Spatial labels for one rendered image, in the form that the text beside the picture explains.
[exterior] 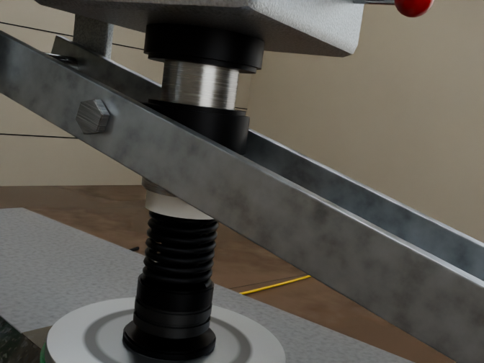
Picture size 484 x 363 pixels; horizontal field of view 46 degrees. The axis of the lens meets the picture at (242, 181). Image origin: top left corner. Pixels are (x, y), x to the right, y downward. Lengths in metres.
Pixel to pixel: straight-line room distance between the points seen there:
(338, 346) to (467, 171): 5.07
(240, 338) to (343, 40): 0.29
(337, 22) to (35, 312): 0.42
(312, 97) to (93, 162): 2.58
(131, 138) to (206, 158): 0.07
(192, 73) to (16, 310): 0.33
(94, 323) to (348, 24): 0.35
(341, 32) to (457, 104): 5.28
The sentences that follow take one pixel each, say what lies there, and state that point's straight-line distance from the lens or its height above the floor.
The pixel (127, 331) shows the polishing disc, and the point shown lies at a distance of 0.53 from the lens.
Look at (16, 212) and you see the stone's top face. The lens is 1.09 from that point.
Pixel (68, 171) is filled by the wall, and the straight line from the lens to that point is 6.06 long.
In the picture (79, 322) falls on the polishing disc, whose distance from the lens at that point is 0.56.
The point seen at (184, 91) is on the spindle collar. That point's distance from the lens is 0.46.
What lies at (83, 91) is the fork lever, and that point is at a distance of 0.49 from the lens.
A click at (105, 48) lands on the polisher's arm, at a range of 0.66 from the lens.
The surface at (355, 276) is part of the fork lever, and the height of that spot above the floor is 0.99.
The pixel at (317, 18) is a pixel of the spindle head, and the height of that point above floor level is 1.16.
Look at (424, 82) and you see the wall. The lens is 5.94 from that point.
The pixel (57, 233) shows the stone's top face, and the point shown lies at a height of 0.84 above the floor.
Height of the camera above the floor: 1.09
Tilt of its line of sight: 8 degrees down
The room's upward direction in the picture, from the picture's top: 8 degrees clockwise
